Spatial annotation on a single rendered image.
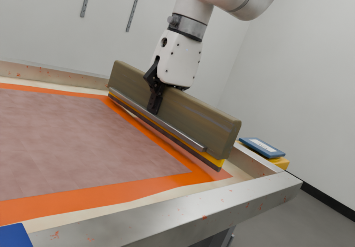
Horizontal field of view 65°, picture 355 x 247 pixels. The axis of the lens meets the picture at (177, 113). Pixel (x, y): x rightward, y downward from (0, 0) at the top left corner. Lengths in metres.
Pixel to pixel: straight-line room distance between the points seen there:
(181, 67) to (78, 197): 0.33
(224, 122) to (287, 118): 3.42
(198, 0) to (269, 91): 3.51
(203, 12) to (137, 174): 0.32
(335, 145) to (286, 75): 1.04
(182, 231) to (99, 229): 0.09
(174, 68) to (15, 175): 0.33
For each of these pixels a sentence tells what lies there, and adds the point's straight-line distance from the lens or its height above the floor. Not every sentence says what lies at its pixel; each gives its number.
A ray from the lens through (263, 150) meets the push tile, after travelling 0.76.
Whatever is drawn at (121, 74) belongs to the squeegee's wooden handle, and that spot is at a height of 1.03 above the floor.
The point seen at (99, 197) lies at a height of 0.96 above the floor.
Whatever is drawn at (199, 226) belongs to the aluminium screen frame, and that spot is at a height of 0.98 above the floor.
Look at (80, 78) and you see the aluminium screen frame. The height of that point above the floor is 0.98.
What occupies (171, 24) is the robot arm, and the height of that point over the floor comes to 1.18.
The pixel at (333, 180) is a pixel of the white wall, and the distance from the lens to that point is 3.77.
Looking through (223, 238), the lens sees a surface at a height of 0.68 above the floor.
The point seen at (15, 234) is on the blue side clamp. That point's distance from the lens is 0.23.
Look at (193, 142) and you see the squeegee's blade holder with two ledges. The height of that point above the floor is 1.00.
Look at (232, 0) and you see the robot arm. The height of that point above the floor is 1.24.
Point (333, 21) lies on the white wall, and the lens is 3.96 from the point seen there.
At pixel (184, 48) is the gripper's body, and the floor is 1.14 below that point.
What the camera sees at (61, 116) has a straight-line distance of 0.56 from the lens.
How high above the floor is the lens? 1.15
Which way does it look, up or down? 14 degrees down
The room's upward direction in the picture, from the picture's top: 20 degrees clockwise
